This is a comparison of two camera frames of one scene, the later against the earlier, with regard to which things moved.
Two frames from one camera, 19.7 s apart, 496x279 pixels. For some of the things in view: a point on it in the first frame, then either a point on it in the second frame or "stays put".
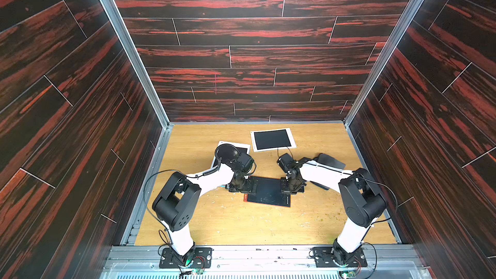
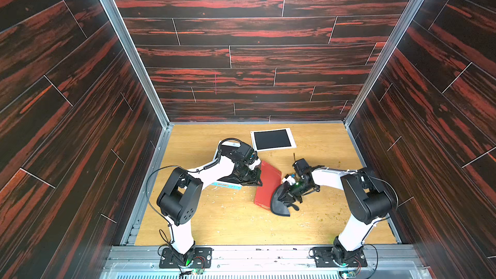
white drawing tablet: [272, 139] stays put
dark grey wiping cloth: [325, 159] to [277, 206]
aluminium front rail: [395, 262] stays put
